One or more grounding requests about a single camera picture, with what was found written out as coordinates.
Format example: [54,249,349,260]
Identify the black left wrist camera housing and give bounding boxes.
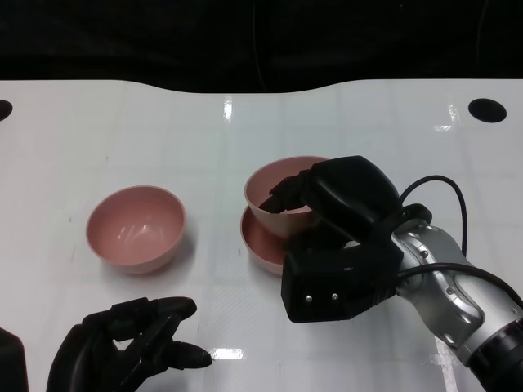
[0,326,29,392]

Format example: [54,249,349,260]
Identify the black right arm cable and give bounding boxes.
[396,175,523,305]

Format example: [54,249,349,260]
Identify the pink plastic bowl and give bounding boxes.
[85,185,188,275]
[244,155,333,238]
[239,203,293,275]

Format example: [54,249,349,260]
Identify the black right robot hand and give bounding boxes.
[261,154,405,248]

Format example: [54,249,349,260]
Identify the thin hanging background cable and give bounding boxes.
[251,0,269,94]

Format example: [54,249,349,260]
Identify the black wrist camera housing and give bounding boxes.
[0,326,29,392]
[280,238,405,324]

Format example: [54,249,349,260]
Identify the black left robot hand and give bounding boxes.
[45,296,213,392]

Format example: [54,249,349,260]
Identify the black right wrist camera housing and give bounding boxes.
[280,238,405,324]

